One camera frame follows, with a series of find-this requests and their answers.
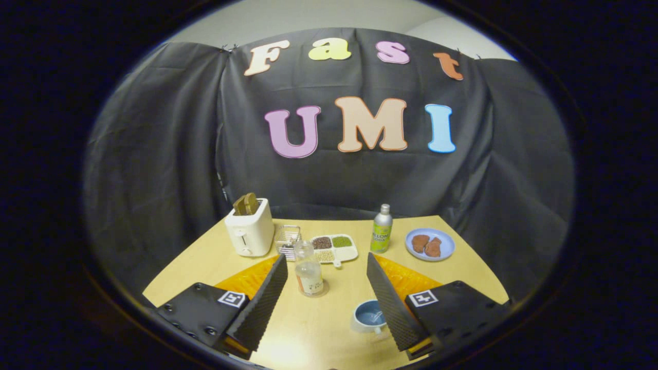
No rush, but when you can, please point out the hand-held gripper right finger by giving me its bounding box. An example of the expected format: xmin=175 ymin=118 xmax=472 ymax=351
xmin=367 ymin=253 xmax=513 ymax=360

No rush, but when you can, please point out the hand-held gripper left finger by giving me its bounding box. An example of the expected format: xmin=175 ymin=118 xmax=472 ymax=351
xmin=154 ymin=253 xmax=288 ymax=360

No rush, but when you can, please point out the blue cup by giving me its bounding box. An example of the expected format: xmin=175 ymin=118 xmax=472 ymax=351
xmin=352 ymin=300 xmax=387 ymax=335

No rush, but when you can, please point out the clear plastic juice bottle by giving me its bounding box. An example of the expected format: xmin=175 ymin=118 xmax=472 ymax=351
xmin=293 ymin=240 xmax=325 ymax=296

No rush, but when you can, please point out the green metal soda bottle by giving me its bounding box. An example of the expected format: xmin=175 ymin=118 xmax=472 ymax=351
xmin=370 ymin=203 xmax=394 ymax=253

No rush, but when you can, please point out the wooden table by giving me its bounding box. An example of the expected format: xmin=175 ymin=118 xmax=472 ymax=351
xmin=143 ymin=216 xmax=509 ymax=370

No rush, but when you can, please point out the white divided tray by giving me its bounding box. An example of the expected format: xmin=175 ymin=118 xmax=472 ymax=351
xmin=310 ymin=234 xmax=359 ymax=268

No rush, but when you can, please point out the white toaster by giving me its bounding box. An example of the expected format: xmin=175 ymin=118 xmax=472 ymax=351
xmin=224 ymin=198 xmax=276 ymax=257

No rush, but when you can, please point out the blue plate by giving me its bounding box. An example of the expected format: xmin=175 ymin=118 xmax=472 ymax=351
xmin=405 ymin=228 xmax=456 ymax=262

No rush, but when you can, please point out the brown bread slice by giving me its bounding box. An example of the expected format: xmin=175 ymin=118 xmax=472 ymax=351
xmin=232 ymin=193 xmax=260 ymax=216

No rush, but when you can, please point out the black backdrop cloth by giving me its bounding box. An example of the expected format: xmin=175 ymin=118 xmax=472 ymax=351
xmin=85 ymin=27 xmax=575 ymax=309

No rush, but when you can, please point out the small wire basket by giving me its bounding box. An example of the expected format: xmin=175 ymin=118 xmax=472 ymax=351
xmin=274 ymin=225 xmax=302 ymax=261

